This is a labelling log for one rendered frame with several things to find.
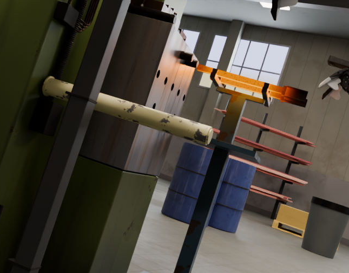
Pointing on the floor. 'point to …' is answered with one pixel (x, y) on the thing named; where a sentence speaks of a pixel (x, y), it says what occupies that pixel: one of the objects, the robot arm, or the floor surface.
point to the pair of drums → (179, 202)
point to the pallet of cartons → (291, 220)
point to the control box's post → (70, 136)
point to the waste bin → (325, 227)
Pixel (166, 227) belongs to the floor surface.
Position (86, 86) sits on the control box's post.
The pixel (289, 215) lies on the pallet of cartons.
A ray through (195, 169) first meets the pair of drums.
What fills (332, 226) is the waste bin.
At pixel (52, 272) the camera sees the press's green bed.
